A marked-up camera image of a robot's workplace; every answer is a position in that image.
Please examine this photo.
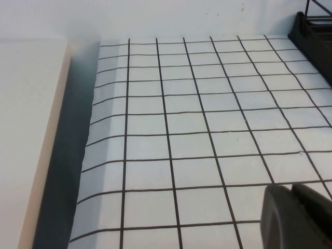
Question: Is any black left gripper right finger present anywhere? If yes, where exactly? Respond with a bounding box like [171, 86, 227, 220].
[293, 183, 332, 223]

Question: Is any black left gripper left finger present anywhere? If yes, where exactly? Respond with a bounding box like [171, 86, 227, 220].
[260, 183, 332, 249]

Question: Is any white black-grid table mat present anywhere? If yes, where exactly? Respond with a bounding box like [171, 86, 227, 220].
[68, 34, 332, 249]

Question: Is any white board with beige edge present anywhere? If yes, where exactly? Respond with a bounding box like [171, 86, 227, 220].
[0, 38, 72, 249]

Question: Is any black wire dish rack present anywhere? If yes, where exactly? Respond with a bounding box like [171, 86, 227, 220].
[303, 0, 332, 23]

